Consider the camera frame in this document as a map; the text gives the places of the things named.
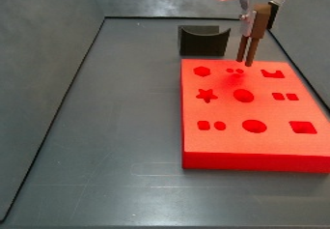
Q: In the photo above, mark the brown three prong object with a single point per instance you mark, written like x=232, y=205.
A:
x=248, y=43

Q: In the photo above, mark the dark grey curved block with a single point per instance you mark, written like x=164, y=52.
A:
x=201, y=40

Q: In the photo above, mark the red shape sorting board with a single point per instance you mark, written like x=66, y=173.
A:
x=249, y=118

